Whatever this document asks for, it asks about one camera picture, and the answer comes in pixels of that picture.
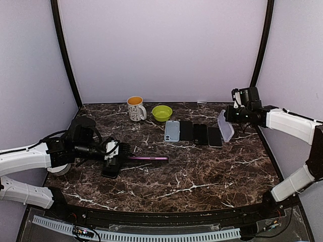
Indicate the white patterned mug orange inside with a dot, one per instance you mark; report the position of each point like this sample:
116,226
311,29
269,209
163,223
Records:
136,109

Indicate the dark green phone case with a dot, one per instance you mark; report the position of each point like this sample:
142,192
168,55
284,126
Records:
200,134

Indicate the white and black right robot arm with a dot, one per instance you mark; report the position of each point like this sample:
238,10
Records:
295,140

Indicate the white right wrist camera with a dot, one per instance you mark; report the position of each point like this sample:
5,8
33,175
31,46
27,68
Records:
236,98

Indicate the black phone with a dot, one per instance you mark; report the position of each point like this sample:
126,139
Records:
111,172
186,130

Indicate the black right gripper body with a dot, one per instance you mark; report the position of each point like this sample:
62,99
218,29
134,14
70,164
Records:
241,118

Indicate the white fluted ramekin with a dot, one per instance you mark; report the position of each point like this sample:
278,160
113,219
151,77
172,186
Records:
59,171

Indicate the black right corner post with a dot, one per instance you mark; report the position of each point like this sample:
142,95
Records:
263,42

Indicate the black corner post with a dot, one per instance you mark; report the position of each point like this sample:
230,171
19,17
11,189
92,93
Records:
64,52
263,42

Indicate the light blue phone case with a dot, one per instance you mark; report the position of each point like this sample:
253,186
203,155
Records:
172,131

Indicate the lime green plastic bowl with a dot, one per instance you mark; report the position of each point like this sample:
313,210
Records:
162,113

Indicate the white slotted cable duct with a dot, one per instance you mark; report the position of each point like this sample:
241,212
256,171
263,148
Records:
136,233

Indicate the black left corner post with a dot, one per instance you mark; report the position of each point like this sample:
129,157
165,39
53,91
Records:
64,52

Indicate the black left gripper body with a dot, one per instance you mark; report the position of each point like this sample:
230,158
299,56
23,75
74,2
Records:
111,138

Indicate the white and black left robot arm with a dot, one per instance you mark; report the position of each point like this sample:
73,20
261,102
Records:
56,153

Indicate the small green circuit board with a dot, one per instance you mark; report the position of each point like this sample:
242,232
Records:
81,232

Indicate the black front table rail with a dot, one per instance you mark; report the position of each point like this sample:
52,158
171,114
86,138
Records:
241,216

